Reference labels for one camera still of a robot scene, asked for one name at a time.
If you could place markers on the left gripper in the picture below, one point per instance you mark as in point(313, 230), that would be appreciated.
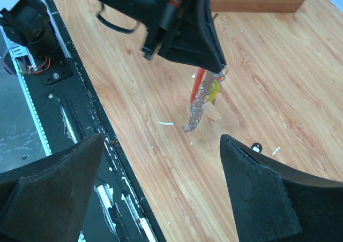
point(183, 31)

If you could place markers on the key with black tag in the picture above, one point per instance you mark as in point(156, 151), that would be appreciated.
point(257, 147)

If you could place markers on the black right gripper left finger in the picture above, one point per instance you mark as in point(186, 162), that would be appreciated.
point(47, 200)

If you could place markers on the wooden compartment tray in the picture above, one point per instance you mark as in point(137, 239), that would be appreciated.
point(257, 6)

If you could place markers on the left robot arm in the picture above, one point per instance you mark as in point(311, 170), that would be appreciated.
point(141, 11)

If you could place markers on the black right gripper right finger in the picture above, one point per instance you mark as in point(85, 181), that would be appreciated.
point(272, 201)

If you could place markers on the key with yellow tag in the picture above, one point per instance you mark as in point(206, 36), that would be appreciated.
point(214, 90)

